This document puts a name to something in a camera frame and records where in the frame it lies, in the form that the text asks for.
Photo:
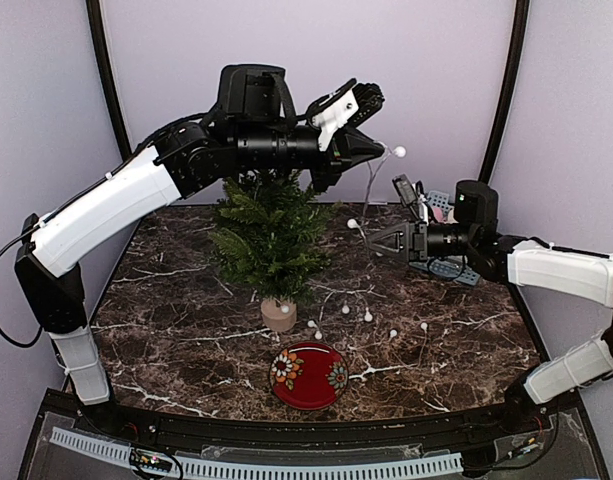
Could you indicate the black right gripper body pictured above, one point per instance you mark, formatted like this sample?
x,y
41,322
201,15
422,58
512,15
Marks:
x,y
419,241

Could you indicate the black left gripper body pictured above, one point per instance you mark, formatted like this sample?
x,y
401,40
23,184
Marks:
x,y
335,164

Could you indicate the small green christmas tree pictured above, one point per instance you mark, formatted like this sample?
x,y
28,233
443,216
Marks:
x,y
268,235

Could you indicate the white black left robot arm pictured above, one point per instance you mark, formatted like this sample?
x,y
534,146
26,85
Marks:
x,y
253,125

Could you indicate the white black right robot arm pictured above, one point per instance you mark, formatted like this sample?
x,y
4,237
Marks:
x,y
509,259

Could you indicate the pink fluffy pompom ornament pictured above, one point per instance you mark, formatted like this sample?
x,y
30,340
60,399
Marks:
x,y
440,215

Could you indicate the light blue plastic basket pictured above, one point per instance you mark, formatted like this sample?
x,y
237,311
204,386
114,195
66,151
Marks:
x,y
452,268

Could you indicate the red floral plate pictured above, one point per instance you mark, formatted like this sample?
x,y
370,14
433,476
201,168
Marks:
x,y
308,376

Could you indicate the small circuit board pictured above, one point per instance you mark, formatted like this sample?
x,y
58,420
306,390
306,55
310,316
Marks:
x,y
142,458

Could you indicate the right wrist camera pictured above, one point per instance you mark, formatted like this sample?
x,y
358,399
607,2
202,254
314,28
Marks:
x,y
412,198

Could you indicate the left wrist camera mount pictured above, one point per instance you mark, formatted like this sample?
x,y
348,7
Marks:
x,y
350,105

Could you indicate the black front rail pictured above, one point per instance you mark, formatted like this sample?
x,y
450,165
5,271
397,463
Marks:
x,y
471,427

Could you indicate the white slotted cable duct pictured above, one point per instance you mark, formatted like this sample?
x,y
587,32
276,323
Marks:
x,y
182,466

